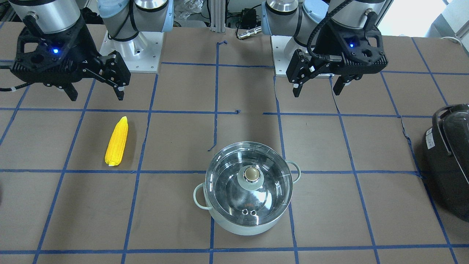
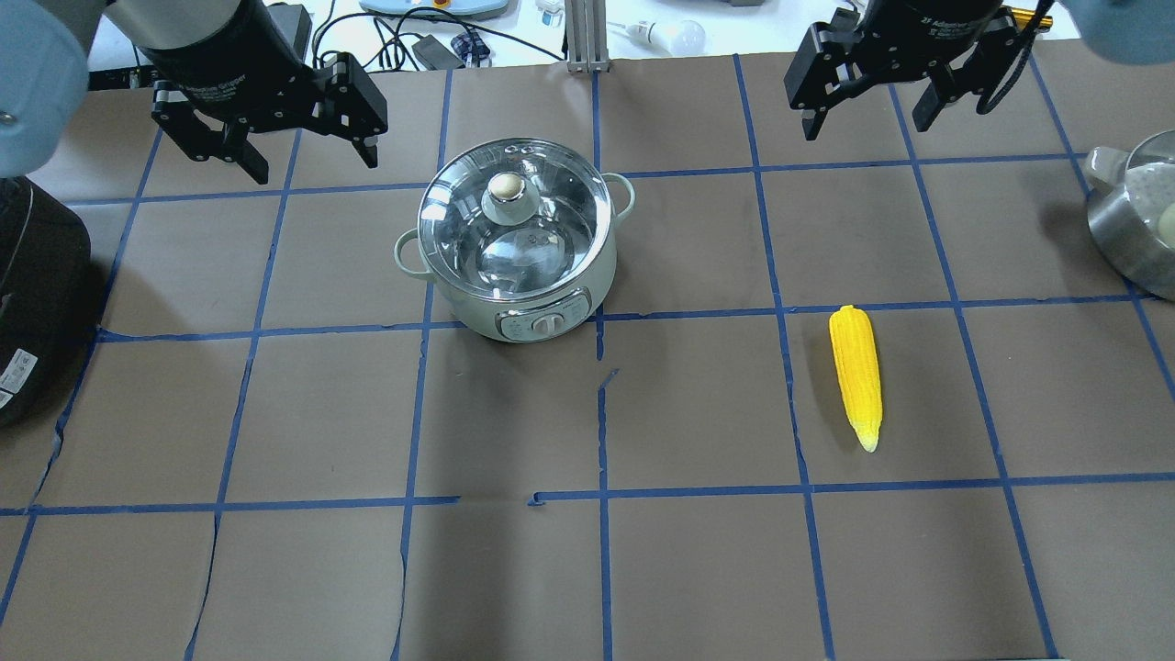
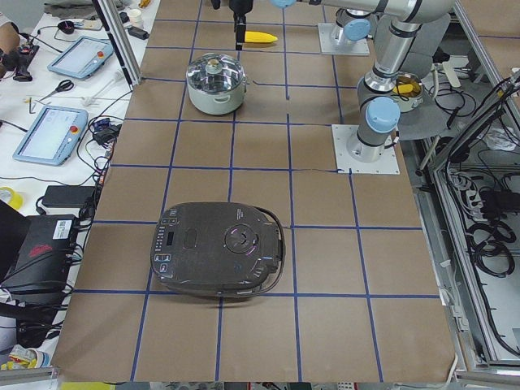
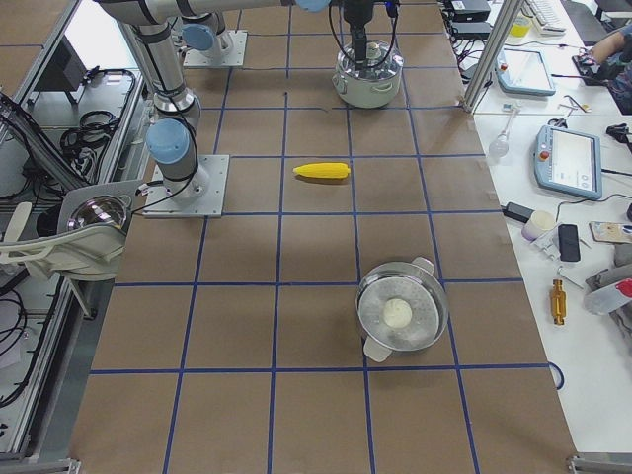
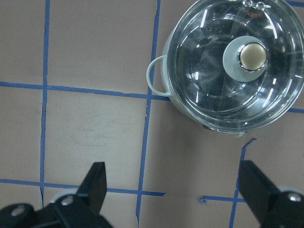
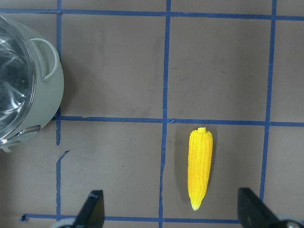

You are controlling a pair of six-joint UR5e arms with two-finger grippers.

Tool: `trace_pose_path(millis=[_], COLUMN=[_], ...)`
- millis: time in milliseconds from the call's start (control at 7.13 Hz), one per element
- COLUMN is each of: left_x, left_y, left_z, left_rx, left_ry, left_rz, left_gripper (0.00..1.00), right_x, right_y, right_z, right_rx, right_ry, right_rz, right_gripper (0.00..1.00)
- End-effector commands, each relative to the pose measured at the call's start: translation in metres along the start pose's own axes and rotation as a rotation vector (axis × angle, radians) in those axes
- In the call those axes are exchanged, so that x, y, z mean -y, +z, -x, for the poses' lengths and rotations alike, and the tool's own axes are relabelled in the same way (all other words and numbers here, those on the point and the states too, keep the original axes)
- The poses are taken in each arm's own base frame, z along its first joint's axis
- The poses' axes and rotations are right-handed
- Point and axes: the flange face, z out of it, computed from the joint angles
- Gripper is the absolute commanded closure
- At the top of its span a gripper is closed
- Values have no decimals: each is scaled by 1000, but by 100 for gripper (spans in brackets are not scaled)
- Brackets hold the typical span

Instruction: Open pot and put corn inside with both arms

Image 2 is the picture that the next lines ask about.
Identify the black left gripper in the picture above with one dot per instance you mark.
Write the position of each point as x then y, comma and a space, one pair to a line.
223, 57

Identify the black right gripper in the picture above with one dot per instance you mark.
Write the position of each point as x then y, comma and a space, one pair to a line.
927, 26

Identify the yellow corn cob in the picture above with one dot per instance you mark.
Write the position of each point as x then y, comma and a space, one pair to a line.
856, 365

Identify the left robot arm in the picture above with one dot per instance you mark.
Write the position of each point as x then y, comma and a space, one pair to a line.
44, 65

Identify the steel steamer pot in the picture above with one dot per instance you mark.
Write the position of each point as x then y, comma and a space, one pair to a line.
1131, 211

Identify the pale green electric pot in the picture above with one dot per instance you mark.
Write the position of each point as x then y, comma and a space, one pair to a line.
528, 321

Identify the black power adapter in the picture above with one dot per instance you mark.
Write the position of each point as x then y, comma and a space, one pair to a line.
433, 55

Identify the white light bulb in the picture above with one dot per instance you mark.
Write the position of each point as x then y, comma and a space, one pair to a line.
676, 38

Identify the blue teach pendant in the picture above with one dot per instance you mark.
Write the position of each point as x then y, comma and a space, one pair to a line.
475, 10

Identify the black rice cooker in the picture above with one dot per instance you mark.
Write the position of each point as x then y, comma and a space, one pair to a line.
45, 258

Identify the aluminium frame post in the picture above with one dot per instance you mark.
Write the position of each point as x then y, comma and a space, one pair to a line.
586, 37

